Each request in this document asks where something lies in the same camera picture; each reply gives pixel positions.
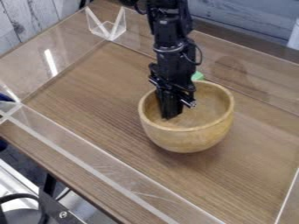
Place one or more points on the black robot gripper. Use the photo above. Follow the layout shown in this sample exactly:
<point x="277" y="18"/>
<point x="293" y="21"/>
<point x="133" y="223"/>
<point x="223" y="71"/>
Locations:
<point x="171" y="77"/>

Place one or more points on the green rectangular block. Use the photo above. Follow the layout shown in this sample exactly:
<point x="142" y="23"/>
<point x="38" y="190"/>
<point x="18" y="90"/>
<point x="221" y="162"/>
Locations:
<point x="197" y="76"/>

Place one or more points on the light wooden bowl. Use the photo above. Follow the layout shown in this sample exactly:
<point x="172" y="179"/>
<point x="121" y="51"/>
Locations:
<point x="199" y="127"/>

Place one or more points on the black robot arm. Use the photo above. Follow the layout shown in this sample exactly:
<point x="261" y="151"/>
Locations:
<point x="169" y="23"/>

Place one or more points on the black table leg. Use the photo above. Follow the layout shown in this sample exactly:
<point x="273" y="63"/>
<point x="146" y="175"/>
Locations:
<point x="49" y="185"/>

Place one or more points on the clear acrylic tray enclosure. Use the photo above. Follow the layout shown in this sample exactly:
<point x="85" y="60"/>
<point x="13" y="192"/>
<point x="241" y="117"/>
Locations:
<point x="220" y="165"/>

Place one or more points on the black metal bracket with screw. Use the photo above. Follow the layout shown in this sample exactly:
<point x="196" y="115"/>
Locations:
<point x="54" y="213"/>

